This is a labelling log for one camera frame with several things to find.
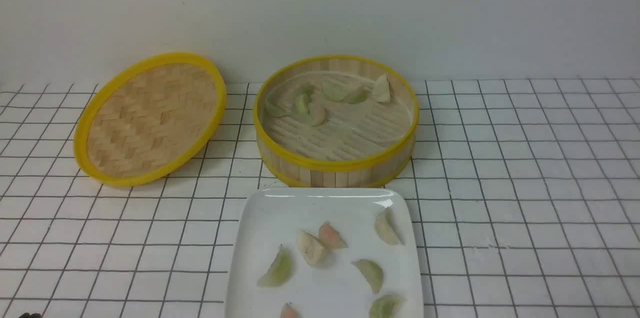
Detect pink dumpling plate centre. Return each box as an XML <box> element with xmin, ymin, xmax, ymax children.
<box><xmin>318</xmin><ymin>221</ymin><xmax>348</xmax><ymax>250</ymax></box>

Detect pink dumpling plate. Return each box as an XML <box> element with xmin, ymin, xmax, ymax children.
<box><xmin>279</xmin><ymin>302</ymin><xmax>300</xmax><ymax>318</ymax></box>
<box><xmin>318</xmin><ymin>221</ymin><xmax>348</xmax><ymax>250</ymax></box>

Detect white dumpling plate right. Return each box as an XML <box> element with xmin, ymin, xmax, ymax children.
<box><xmin>374</xmin><ymin>207</ymin><xmax>403</xmax><ymax>247</ymax></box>

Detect white dumpling plate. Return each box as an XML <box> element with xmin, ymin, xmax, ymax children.
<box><xmin>374</xmin><ymin>207</ymin><xmax>403</xmax><ymax>247</ymax></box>
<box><xmin>295</xmin><ymin>230</ymin><xmax>329</xmax><ymax>268</ymax></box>

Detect white dumpling plate centre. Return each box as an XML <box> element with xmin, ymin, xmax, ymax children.
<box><xmin>295</xmin><ymin>230</ymin><xmax>329</xmax><ymax>268</ymax></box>

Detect white square plate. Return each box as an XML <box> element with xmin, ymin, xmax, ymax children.
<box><xmin>224</xmin><ymin>188</ymin><xmax>425</xmax><ymax>318</ymax></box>

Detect green dumpling plate left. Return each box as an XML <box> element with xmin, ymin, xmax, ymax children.
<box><xmin>256</xmin><ymin>245</ymin><xmax>294</xmax><ymax>288</ymax></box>

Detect pale green dumpling plate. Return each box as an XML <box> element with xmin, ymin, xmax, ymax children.
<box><xmin>351</xmin><ymin>259</ymin><xmax>385</xmax><ymax>295</ymax></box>

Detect pink dumpling plate bottom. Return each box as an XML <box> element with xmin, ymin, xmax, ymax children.
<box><xmin>279</xmin><ymin>302</ymin><xmax>300</xmax><ymax>318</ymax></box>

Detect green dumpling plate bottom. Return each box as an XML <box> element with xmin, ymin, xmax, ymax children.
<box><xmin>368</xmin><ymin>293</ymin><xmax>405</xmax><ymax>318</ymax></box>

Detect pale dumpling steamer front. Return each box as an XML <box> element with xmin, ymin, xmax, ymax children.
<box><xmin>301</xmin><ymin>102</ymin><xmax>326</xmax><ymax>127</ymax></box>

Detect bamboo steamer basket yellow rim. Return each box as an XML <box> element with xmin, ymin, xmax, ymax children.
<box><xmin>253</xmin><ymin>54</ymin><xmax>420</xmax><ymax>188</ymax></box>

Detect green dumpling steamer back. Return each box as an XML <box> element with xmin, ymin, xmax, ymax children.
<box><xmin>321</xmin><ymin>82</ymin><xmax>348</xmax><ymax>102</ymax></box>

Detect pale green dumpling steamer left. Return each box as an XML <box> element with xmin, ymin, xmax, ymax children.
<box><xmin>264</xmin><ymin>100</ymin><xmax>289</xmax><ymax>118</ymax></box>

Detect bamboo steamer lid yellow rim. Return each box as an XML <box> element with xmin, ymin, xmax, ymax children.
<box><xmin>73</xmin><ymin>52</ymin><xmax>227</xmax><ymax>187</ymax></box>

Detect dark object bottom left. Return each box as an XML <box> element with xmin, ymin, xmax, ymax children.
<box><xmin>18</xmin><ymin>312</ymin><xmax>42</xmax><ymax>318</ymax></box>

